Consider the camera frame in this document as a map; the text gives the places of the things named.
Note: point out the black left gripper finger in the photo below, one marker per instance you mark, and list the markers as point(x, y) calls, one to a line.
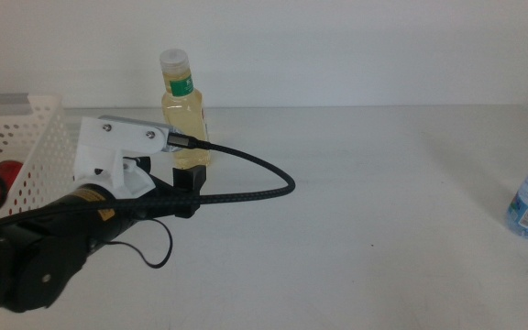
point(190, 179)
point(139, 164)

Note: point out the yellow liquid bottle green label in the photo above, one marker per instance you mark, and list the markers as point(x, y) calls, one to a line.
point(186, 101)

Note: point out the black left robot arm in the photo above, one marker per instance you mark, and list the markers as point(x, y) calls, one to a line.
point(39, 247)

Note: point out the white perforated plastic basket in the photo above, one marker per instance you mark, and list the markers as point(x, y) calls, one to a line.
point(39, 151)

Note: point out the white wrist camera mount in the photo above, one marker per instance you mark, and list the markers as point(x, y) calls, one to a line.
point(108, 146)

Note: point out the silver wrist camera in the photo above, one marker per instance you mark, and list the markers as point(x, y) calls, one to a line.
point(172, 139)

